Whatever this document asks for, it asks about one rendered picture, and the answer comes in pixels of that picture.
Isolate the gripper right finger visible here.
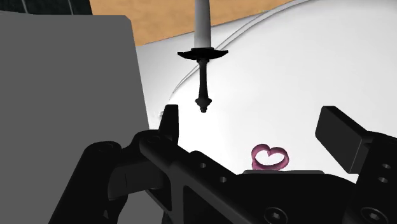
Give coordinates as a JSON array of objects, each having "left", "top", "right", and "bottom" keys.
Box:
[{"left": 315, "top": 106, "right": 397, "bottom": 224}]

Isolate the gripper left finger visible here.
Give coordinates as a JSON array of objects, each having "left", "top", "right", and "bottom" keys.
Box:
[{"left": 48, "top": 104, "right": 249, "bottom": 224}]

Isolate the pink heart-shaped cookie cutter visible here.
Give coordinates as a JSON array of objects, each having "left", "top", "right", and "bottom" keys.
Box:
[{"left": 251, "top": 143, "right": 290, "bottom": 172}]

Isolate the black candlestick with white candle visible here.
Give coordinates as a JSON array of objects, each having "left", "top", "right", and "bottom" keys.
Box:
[{"left": 177, "top": 0, "right": 229, "bottom": 113}]

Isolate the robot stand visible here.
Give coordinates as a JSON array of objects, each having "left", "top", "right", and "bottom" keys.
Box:
[{"left": 0, "top": 10, "right": 164, "bottom": 224}]

